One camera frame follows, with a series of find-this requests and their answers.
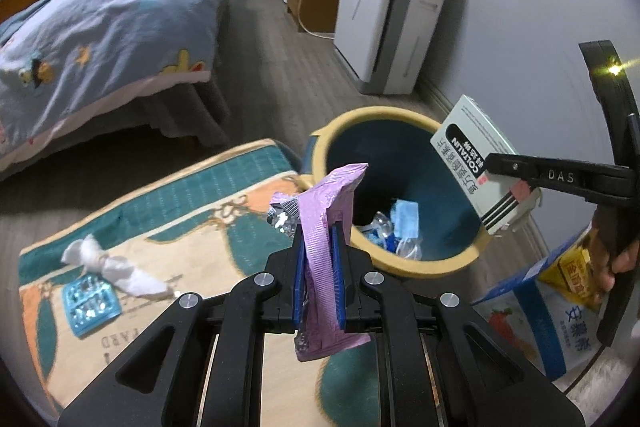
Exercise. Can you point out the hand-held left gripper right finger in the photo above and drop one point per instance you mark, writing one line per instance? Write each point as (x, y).
(339, 279)

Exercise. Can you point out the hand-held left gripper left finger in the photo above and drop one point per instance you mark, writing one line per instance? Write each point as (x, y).
(300, 279)

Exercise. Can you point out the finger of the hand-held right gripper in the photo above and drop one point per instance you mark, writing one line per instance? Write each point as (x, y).
(550, 177)

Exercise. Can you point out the pink wrapper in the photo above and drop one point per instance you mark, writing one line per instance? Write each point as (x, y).
(325, 227)

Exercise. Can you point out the clear plastic bag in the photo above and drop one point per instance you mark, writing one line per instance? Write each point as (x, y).
(380, 224)

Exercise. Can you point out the white medicine box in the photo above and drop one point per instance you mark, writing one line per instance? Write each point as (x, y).
(475, 127)

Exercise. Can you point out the teal bin with cream rim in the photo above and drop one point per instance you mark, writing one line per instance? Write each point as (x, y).
(370, 157)

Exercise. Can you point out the person's right hand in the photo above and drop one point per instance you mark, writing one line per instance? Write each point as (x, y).
(622, 264)

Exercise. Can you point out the crumpled silver wrapper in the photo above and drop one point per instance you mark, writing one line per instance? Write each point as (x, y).
(282, 212)

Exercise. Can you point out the blue face mask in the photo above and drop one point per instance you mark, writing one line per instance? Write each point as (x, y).
(405, 217)

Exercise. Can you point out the yellow box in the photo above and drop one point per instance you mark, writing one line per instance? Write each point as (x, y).
(570, 272)

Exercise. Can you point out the teal and orange patterned mat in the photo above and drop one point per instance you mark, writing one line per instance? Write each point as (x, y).
(200, 217)

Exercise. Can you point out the blue white strawberry carton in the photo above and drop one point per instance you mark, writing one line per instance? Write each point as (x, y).
(530, 332)

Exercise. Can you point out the white crumpled tissue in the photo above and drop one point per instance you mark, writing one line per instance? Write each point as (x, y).
(125, 274)

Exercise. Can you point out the white fluffy rug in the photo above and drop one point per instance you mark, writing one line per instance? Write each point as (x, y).
(600, 372)

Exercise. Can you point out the blue blister pack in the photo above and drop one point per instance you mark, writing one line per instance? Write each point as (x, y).
(90, 304)

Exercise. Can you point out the white air purifier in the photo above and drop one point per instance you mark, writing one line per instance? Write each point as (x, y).
(375, 7)

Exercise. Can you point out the bed with blue quilt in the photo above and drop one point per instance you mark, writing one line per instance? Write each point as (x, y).
(100, 32)

